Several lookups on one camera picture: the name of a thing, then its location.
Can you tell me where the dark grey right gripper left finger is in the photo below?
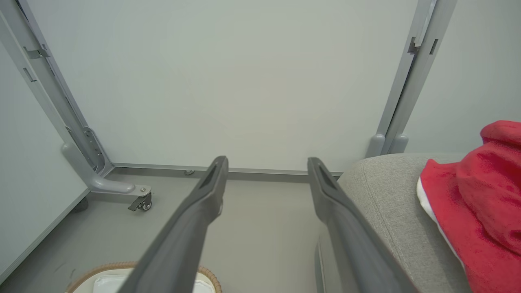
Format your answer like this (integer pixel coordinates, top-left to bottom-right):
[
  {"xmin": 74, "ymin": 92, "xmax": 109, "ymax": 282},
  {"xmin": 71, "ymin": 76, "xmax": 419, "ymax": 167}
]
[{"xmin": 116, "ymin": 155, "xmax": 229, "ymax": 293}]

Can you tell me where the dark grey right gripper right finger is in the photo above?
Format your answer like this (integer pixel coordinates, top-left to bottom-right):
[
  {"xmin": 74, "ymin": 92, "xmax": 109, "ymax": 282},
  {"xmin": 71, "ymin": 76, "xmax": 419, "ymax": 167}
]
[{"xmin": 307, "ymin": 157, "xmax": 420, "ymax": 293}]

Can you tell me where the red white-striped jacket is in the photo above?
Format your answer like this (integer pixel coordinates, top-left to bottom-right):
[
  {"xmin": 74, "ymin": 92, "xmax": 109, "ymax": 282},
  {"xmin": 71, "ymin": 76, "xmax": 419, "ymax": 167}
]
[{"xmin": 417, "ymin": 120, "xmax": 521, "ymax": 293}]

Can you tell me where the grey fabric sofa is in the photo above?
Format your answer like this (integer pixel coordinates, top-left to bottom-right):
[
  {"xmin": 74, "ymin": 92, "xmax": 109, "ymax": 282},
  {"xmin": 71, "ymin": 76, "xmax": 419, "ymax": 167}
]
[{"xmin": 314, "ymin": 153, "xmax": 473, "ymax": 293}]

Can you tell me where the black caster wheel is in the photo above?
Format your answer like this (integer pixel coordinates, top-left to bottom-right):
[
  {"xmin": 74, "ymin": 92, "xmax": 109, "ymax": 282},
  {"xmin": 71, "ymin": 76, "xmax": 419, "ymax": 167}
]
[{"xmin": 128, "ymin": 193, "xmax": 153, "ymax": 212}]

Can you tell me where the grey partition foot with caster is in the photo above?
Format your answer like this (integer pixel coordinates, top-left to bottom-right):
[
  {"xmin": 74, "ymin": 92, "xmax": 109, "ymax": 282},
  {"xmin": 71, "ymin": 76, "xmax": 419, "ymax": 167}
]
[{"xmin": 61, "ymin": 142, "xmax": 152, "ymax": 197}]

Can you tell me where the white wicker-rimmed laundry basket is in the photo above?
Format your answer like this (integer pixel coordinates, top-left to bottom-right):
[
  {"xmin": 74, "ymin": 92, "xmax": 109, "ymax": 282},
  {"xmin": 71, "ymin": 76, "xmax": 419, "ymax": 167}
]
[{"xmin": 65, "ymin": 262, "xmax": 222, "ymax": 293}]

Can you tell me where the grey partition foot stub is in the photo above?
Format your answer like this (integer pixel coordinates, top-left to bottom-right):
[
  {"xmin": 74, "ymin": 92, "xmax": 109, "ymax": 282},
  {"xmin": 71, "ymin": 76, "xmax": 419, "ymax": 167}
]
[
  {"xmin": 365, "ymin": 133, "xmax": 386, "ymax": 158},
  {"xmin": 389, "ymin": 134, "xmax": 409, "ymax": 154}
]

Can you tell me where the grey partition bottom rail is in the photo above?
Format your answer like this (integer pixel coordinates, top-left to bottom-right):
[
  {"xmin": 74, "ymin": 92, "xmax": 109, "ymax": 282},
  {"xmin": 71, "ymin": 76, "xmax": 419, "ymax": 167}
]
[{"xmin": 112, "ymin": 163, "xmax": 342, "ymax": 183}]

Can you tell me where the grey metal partition post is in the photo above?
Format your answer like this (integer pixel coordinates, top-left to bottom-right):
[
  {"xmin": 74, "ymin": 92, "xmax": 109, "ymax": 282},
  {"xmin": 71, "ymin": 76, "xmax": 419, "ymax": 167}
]
[
  {"xmin": 387, "ymin": 0, "xmax": 457, "ymax": 141},
  {"xmin": 0, "ymin": 0, "xmax": 114, "ymax": 176},
  {"xmin": 377, "ymin": 0, "xmax": 437, "ymax": 138}
]

